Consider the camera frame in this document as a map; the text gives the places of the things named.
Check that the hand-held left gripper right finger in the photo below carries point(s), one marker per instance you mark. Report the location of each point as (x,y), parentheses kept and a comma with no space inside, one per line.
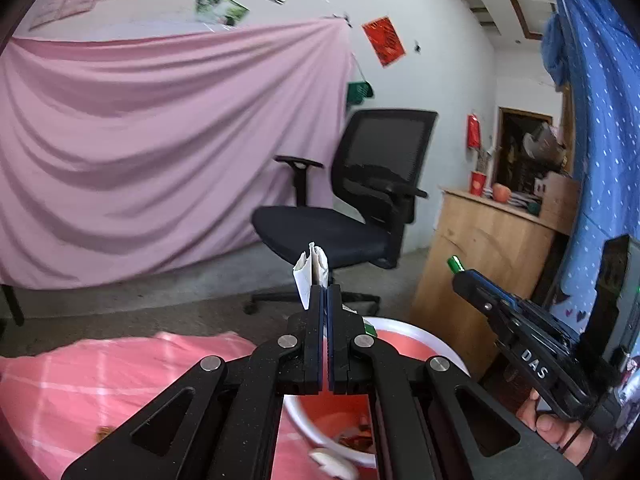
(337,340)

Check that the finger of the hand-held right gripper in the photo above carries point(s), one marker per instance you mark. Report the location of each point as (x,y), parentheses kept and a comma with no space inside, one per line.
(475,290)
(502,294)

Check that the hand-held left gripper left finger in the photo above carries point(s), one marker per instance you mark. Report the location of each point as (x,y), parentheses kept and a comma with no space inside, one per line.
(315,340)

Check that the small green foil wrapper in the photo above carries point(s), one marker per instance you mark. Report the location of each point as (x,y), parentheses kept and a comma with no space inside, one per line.
(455,265)

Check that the green packet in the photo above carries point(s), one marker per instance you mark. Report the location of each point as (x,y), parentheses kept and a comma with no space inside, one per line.
(312,267)

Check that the red basin with white rim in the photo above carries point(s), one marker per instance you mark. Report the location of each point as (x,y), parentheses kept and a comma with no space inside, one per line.
(415,340)

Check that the person's right hand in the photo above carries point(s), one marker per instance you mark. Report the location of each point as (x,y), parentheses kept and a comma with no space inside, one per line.
(550,430)

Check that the wooden cabinet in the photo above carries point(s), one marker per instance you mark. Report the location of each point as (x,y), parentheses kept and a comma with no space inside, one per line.
(480,255)

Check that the orange fruit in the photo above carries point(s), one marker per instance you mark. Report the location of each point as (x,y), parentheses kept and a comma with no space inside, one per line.
(501,193)

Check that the cardboard box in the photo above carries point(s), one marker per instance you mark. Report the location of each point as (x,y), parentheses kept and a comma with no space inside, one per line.
(560,205)

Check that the red cup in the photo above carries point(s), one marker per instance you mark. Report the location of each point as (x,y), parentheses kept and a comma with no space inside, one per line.
(478,182)

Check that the black office chair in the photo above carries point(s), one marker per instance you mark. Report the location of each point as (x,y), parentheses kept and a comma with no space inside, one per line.
(320,230)

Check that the red hanging packet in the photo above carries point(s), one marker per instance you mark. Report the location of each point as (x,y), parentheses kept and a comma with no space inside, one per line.
(474,131)

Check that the pink checked tablecloth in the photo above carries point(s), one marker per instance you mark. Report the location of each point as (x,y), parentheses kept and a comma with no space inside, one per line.
(125,380)

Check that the blue dotted curtain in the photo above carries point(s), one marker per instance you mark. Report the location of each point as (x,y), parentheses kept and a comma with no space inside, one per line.
(605,110)

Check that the green hanging bag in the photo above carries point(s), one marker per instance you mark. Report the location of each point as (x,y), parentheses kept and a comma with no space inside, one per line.
(360,92)

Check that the pink hanging cloth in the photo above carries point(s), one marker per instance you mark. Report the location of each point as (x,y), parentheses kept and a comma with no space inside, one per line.
(150,150)

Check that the red wall poster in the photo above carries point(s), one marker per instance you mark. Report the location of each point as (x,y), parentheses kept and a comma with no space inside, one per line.
(383,41)

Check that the green wall cards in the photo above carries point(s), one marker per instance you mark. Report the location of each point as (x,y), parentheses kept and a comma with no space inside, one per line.
(222,6)

